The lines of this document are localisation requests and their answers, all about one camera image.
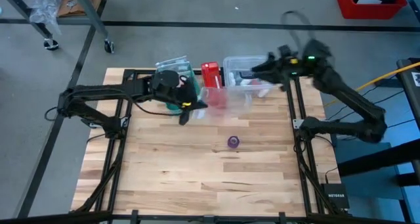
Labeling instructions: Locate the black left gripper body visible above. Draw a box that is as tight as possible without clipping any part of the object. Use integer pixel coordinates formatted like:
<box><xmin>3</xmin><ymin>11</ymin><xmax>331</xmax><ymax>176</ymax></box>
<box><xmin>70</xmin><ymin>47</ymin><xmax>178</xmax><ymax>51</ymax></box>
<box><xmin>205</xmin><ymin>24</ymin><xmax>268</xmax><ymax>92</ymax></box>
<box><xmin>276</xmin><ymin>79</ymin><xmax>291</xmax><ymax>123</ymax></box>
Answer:
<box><xmin>177</xmin><ymin>75</ymin><xmax>200</xmax><ymax>126</ymax></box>

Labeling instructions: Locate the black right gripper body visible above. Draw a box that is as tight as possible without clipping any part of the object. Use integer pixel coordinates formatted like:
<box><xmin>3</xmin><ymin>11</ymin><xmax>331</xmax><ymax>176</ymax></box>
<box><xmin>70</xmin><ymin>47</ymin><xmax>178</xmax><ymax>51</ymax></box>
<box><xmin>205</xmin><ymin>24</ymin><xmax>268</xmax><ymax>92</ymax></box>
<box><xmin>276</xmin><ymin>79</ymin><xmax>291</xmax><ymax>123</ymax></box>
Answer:
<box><xmin>267</xmin><ymin>45</ymin><xmax>308</xmax><ymax>91</ymax></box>

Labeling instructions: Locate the clear plastic zip bag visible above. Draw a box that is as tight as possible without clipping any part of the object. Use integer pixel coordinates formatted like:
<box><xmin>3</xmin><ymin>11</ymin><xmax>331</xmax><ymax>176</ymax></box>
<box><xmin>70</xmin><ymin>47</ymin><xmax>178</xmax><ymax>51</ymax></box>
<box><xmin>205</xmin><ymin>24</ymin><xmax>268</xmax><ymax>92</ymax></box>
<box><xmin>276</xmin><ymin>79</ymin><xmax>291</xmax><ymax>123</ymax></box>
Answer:
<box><xmin>192</xmin><ymin>85</ymin><xmax>255</xmax><ymax>120</ymax></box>

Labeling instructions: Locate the purple elastic bandage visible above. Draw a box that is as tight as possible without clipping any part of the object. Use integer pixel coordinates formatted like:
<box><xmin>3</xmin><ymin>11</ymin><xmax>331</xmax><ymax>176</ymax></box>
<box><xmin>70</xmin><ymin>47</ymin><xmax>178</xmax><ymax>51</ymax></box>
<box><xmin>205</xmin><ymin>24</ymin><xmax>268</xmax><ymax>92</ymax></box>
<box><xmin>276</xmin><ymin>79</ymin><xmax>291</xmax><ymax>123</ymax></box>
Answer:
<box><xmin>227</xmin><ymin>135</ymin><xmax>241</xmax><ymax>149</ymax></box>

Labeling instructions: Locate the black and white pouch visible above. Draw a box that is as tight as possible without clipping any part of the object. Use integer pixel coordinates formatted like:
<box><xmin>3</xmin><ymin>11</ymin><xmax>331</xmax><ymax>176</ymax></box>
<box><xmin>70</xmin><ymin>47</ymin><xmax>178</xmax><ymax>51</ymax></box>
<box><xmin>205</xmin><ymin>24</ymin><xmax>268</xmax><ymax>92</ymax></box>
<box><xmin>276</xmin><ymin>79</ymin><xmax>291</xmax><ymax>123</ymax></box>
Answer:
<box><xmin>236</xmin><ymin>70</ymin><xmax>255</xmax><ymax>81</ymax></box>

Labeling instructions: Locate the teal plastic bin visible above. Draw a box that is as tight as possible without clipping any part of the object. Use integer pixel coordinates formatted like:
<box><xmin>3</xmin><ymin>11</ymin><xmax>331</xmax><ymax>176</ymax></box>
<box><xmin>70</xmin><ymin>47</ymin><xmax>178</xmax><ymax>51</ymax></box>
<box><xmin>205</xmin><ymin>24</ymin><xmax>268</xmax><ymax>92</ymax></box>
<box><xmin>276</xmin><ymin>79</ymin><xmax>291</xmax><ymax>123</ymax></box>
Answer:
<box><xmin>154</xmin><ymin>55</ymin><xmax>202</xmax><ymax>115</ymax></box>

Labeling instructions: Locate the empty clear zip bag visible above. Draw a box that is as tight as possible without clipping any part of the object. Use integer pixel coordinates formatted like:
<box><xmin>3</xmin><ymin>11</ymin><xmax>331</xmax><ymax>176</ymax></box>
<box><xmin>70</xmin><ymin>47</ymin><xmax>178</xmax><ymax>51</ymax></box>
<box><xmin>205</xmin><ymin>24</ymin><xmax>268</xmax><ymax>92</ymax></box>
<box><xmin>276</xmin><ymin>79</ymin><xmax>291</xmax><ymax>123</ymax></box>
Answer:
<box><xmin>156</xmin><ymin>62</ymin><xmax>192</xmax><ymax>77</ymax></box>
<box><xmin>155</xmin><ymin>55</ymin><xmax>188</xmax><ymax>68</ymax></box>

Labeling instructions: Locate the red first aid kit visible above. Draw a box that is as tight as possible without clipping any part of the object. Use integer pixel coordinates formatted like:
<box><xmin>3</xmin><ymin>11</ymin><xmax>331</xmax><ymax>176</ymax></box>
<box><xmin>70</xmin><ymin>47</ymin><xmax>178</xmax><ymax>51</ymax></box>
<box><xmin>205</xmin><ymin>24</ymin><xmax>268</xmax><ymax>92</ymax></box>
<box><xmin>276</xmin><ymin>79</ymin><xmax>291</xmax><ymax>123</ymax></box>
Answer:
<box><xmin>200</xmin><ymin>61</ymin><xmax>228</xmax><ymax>108</ymax></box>

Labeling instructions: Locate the clear plastic storage container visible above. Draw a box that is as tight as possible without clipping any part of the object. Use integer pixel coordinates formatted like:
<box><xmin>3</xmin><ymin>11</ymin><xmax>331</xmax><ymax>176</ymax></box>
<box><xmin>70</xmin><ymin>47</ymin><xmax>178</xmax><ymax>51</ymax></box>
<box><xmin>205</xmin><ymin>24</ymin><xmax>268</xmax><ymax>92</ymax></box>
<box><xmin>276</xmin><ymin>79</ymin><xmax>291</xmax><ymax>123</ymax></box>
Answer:
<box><xmin>222</xmin><ymin>55</ymin><xmax>279</xmax><ymax>99</ymax></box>

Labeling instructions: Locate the red plastic crate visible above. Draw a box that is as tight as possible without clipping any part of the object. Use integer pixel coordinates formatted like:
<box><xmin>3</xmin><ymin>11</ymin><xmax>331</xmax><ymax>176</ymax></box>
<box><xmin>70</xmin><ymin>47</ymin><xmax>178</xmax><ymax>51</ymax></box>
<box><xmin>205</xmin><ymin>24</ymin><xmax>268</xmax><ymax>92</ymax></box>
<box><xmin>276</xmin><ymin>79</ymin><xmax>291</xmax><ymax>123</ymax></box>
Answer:
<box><xmin>335</xmin><ymin>0</ymin><xmax>409</xmax><ymax>20</ymax></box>

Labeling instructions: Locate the black metal stand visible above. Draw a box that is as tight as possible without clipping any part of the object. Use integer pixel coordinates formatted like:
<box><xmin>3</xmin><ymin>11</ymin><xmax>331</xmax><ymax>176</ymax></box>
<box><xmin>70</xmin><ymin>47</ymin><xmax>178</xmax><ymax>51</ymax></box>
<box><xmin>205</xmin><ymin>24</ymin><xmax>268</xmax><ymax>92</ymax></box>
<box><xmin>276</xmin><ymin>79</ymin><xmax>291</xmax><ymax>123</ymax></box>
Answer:
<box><xmin>337</xmin><ymin>57</ymin><xmax>420</xmax><ymax>224</ymax></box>

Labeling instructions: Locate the grey metal wheeled cart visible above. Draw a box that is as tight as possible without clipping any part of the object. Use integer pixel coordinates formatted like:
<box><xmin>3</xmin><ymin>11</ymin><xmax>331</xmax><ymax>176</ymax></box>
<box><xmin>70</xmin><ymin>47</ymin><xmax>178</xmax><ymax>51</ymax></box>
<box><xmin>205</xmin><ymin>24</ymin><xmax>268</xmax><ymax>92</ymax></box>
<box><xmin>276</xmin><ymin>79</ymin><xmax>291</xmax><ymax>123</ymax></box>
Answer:
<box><xmin>0</xmin><ymin>0</ymin><xmax>115</xmax><ymax>54</ymax></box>

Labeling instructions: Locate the brown cardboard box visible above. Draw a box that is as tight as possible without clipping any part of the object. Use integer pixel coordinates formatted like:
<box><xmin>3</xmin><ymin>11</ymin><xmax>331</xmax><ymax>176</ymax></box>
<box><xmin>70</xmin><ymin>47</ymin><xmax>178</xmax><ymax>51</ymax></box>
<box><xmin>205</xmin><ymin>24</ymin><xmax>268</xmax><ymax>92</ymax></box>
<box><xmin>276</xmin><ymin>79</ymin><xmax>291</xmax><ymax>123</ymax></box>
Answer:
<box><xmin>57</xmin><ymin>0</ymin><xmax>108</xmax><ymax>18</ymax></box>

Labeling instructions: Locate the crumpled clear plastic wrap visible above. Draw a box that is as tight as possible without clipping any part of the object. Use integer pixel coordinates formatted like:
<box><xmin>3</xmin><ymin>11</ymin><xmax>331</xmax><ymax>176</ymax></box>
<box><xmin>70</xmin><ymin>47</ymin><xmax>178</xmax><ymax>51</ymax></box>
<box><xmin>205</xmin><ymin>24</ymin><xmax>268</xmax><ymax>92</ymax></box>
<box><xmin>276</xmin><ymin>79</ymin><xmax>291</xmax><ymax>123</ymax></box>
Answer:
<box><xmin>28</xmin><ymin>0</ymin><xmax>62</xmax><ymax>35</ymax></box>

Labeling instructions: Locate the black metal rig frame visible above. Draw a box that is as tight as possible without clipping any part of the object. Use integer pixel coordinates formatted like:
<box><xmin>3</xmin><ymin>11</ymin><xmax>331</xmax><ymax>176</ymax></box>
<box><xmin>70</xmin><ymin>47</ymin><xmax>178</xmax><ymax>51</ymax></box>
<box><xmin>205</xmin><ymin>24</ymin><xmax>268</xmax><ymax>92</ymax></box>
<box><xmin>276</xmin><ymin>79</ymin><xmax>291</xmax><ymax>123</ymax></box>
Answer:
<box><xmin>0</xmin><ymin>62</ymin><xmax>420</xmax><ymax>224</ymax></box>

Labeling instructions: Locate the yellow cable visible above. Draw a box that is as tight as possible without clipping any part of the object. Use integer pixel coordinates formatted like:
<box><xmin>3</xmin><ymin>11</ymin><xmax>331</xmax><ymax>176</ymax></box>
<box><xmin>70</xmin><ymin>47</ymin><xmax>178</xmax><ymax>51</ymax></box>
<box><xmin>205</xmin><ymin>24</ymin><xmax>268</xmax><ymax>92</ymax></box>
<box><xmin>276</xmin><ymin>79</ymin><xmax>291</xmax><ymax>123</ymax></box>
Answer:
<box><xmin>323</xmin><ymin>61</ymin><xmax>420</xmax><ymax>108</ymax></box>

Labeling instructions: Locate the black floor cable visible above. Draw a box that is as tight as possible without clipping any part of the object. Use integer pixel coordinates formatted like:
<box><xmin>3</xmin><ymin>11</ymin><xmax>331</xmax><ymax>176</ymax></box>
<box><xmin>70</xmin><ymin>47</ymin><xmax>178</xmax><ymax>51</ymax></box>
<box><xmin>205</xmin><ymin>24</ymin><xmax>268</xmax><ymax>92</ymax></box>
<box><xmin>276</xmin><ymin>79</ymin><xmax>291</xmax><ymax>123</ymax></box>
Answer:
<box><xmin>386</xmin><ymin>118</ymin><xmax>416</xmax><ymax>129</ymax></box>
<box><xmin>360</xmin><ymin>89</ymin><xmax>406</xmax><ymax>104</ymax></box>

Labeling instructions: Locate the black switch cable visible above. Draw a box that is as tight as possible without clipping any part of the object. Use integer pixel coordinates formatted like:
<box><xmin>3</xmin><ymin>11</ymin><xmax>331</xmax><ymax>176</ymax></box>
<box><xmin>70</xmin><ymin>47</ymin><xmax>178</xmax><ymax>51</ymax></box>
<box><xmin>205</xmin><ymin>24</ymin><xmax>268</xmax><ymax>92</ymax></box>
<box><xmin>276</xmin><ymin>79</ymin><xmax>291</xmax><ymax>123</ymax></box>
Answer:
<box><xmin>324</xmin><ymin>166</ymin><xmax>339</xmax><ymax>185</ymax></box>

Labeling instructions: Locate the black Netgear network switch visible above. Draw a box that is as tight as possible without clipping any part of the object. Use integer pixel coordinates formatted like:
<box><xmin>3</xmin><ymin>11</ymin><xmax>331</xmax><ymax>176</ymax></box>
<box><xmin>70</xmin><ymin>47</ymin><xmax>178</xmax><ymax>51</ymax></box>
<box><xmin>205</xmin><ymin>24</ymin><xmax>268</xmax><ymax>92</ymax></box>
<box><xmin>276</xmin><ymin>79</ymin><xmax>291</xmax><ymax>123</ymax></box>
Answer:
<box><xmin>320</xmin><ymin>183</ymin><xmax>350</xmax><ymax>210</ymax></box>

